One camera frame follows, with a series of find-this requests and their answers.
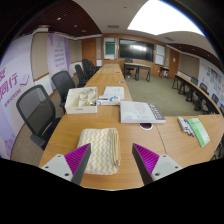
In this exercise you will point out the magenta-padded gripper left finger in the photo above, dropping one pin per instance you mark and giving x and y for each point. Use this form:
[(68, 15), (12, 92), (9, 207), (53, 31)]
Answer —
[(56, 165)]

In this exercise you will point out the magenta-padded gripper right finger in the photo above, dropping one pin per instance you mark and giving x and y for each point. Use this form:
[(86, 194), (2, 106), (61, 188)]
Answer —
[(164, 165)]

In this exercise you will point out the cream zigzag-patterned towel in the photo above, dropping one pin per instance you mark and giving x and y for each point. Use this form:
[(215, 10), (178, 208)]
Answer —
[(101, 143)]

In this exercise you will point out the round black table grommet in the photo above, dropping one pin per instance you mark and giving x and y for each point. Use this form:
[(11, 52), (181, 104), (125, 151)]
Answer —
[(146, 126)]

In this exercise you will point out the green booklet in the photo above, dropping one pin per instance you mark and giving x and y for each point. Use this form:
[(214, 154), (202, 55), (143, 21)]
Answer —
[(199, 131)]

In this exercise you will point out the white book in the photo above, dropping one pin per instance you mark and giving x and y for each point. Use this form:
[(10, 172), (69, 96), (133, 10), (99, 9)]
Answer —
[(136, 113)]

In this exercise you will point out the white open cardboard box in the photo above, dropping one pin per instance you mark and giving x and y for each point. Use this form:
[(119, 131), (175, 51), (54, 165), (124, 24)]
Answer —
[(76, 108)]

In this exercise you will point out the black mesh office chair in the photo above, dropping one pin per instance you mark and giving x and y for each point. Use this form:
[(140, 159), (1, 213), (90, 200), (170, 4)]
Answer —
[(33, 106), (61, 83)]

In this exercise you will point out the long curved wooden table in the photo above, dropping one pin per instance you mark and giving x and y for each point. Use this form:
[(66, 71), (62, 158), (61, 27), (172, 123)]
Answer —
[(193, 88)]

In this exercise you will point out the group of black chairs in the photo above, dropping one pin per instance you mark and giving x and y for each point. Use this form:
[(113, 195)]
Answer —
[(213, 98)]

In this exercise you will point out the white blue-printed packet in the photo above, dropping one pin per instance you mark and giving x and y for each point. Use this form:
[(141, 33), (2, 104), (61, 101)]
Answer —
[(108, 101)]

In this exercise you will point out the white printed paper sheet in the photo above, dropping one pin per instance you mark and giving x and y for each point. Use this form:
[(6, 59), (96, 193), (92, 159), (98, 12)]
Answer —
[(115, 90)]

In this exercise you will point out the small dark side table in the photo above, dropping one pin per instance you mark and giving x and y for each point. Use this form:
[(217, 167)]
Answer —
[(164, 68)]

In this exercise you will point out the row of black office chairs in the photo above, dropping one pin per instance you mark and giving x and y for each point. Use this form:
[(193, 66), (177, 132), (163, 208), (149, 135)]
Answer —
[(86, 70)]

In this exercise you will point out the brown wooden door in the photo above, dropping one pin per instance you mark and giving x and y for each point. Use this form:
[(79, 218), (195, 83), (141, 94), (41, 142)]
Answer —
[(89, 51), (174, 63)]

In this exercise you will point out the dark-legged wooden desk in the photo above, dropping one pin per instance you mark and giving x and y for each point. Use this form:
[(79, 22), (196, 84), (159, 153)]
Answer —
[(138, 65)]

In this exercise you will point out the purple standing banner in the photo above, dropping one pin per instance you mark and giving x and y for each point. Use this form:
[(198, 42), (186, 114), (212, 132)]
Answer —
[(58, 56)]

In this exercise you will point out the black chair behind desk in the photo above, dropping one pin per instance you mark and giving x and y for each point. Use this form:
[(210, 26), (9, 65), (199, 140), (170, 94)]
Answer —
[(128, 61)]

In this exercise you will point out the white board with green panel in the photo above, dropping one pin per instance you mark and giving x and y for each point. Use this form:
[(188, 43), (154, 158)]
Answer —
[(109, 48)]

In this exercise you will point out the bright ceiling light panel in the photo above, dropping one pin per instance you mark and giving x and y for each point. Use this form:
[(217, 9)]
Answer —
[(163, 18)]

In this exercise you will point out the large purple wall banner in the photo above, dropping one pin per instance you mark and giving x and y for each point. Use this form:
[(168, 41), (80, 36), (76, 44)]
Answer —
[(11, 86)]

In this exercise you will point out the colourful wall posters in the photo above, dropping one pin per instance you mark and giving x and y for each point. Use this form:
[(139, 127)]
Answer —
[(215, 80)]

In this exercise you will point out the white wall whiteboard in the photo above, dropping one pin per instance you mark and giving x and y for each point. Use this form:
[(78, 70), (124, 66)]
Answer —
[(160, 55)]

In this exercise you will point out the large black wall screen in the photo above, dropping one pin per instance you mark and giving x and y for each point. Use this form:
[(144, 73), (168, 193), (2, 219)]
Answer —
[(136, 50)]

